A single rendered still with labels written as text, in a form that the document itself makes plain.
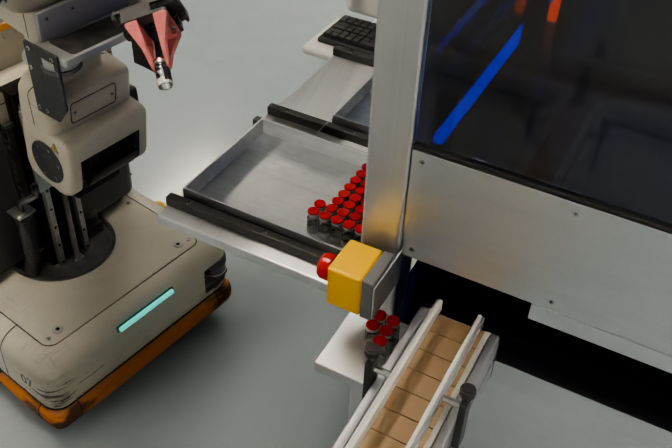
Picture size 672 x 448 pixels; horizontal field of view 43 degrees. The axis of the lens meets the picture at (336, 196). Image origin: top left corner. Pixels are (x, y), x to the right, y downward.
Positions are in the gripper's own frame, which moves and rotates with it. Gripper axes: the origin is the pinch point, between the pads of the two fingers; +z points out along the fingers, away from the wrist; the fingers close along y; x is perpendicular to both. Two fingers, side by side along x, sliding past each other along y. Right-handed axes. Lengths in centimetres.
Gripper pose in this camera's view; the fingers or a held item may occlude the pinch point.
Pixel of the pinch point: (161, 64)
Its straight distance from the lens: 127.5
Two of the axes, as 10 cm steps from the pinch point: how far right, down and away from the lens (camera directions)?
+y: 9.5, -3.1, -0.8
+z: 2.6, 9.0, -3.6
